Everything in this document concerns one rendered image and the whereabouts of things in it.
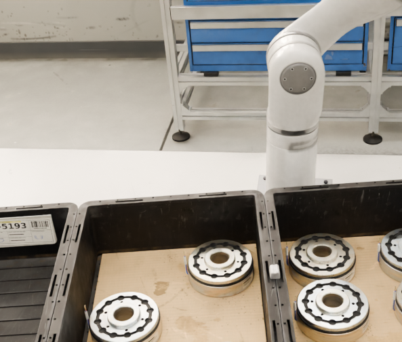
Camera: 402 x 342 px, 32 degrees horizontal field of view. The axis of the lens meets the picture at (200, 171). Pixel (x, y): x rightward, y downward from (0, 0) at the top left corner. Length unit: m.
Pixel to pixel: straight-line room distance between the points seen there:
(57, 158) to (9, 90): 2.10
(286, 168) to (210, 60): 1.71
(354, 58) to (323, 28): 1.69
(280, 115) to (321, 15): 0.18
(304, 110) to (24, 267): 0.54
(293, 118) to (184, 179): 0.46
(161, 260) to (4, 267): 0.27
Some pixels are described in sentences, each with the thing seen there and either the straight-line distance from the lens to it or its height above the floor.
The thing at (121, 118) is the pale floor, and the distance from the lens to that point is 3.35.
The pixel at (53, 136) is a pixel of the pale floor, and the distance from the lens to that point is 3.31.
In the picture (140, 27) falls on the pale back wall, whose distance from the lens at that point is 3.89.
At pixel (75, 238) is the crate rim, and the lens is 1.09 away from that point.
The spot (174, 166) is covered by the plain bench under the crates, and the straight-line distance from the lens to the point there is 1.64.
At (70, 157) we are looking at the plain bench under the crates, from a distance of 1.74.
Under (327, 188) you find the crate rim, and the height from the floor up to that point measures 0.93.
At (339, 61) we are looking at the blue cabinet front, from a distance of 2.90.
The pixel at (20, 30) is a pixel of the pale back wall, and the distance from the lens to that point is 4.13.
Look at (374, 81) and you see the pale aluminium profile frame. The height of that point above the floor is 0.29.
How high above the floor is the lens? 1.59
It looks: 33 degrees down
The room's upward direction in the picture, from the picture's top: 6 degrees counter-clockwise
